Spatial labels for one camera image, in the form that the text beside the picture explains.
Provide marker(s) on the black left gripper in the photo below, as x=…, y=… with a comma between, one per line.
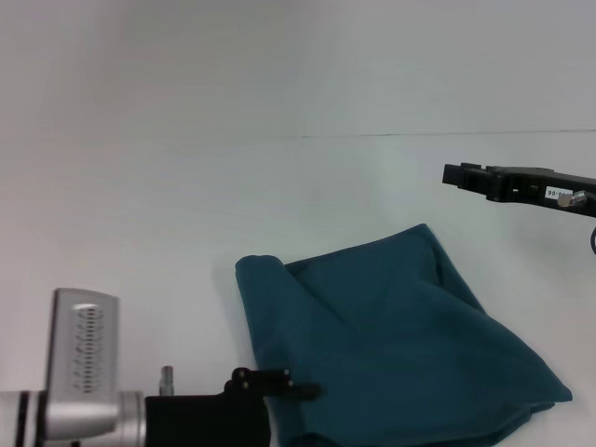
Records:
x=205, y=419

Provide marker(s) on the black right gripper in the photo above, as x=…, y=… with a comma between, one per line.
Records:
x=535, y=186

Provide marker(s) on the blue shirt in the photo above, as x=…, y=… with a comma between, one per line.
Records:
x=382, y=344

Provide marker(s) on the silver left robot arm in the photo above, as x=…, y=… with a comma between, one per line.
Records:
x=79, y=363

